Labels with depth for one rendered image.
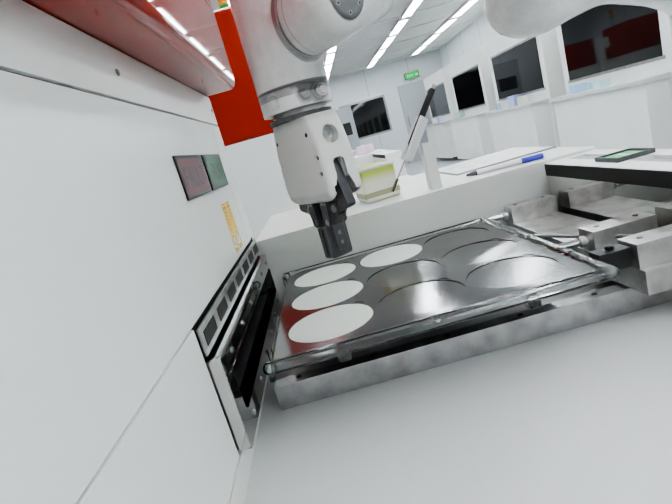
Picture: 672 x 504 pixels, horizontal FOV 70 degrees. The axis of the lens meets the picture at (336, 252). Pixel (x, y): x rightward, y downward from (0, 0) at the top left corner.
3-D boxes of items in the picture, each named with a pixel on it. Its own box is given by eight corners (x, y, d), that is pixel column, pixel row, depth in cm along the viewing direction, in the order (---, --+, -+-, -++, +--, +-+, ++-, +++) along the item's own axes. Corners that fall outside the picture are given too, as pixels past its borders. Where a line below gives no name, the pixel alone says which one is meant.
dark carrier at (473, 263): (274, 365, 49) (273, 360, 49) (288, 278, 83) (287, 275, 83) (598, 274, 49) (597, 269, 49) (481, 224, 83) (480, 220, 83)
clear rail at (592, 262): (610, 282, 48) (608, 269, 47) (479, 225, 84) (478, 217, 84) (624, 278, 48) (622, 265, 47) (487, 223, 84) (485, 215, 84)
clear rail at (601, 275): (264, 379, 48) (260, 367, 48) (265, 373, 49) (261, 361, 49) (624, 278, 48) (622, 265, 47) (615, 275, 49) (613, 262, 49)
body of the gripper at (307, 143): (348, 91, 54) (373, 188, 56) (302, 110, 62) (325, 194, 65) (293, 103, 50) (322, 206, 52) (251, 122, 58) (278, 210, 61)
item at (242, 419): (235, 454, 44) (202, 362, 42) (272, 304, 87) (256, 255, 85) (254, 449, 44) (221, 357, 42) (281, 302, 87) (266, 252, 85)
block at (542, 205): (513, 224, 82) (510, 207, 82) (505, 221, 86) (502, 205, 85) (558, 211, 82) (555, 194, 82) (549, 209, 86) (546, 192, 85)
